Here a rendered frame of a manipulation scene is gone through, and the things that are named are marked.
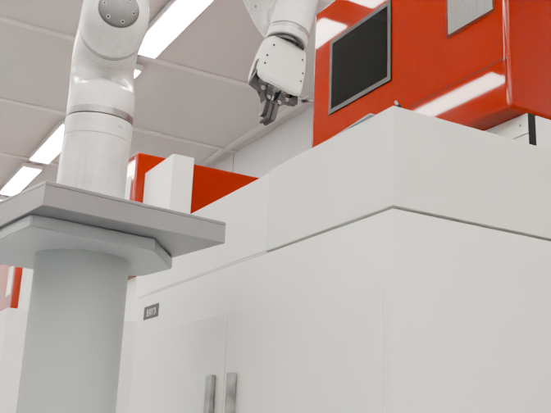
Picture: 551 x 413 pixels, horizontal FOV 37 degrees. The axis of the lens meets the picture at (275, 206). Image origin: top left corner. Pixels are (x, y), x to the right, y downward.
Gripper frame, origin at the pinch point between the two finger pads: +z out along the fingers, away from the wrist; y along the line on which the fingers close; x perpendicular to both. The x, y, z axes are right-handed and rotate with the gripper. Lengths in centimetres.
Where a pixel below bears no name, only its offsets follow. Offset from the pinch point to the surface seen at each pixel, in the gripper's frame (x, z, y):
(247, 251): 2.8, 28.6, -1.6
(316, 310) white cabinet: 27.0, 41.9, -4.0
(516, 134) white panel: 7, -18, -55
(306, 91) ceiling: -304, -200, -153
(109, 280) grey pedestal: -1.5, 41.0, 19.5
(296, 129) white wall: -342, -192, -171
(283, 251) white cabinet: 15.7, 31.0, -2.0
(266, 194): 8.9, 19.8, 0.3
